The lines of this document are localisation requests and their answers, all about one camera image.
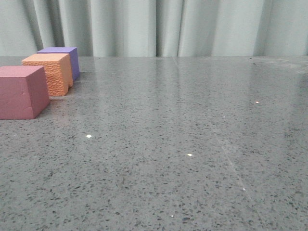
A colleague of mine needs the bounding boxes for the orange foam cube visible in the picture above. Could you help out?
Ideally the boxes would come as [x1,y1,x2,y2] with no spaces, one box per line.
[22,53,73,96]

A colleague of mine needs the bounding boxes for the purple foam cube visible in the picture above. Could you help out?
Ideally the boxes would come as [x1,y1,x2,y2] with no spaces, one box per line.
[37,47,80,81]

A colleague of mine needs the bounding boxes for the pale green curtain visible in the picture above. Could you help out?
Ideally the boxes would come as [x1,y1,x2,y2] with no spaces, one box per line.
[0,0,308,57]

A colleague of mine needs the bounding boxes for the red foam cube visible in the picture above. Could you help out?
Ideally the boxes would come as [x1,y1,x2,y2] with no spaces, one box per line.
[0,66,50,119]

